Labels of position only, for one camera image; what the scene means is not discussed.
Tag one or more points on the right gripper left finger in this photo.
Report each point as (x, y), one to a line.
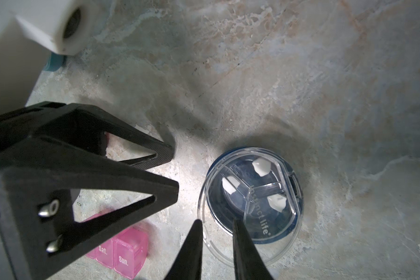
(188, 263)

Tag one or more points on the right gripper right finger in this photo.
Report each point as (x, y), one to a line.
(248, 264)

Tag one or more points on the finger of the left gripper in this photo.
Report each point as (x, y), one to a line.
(82, 126)
(39, 235)

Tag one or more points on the pink pillbox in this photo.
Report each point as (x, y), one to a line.
(125, 253)

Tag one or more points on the dark round pillbox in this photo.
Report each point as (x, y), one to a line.
(259, 188)

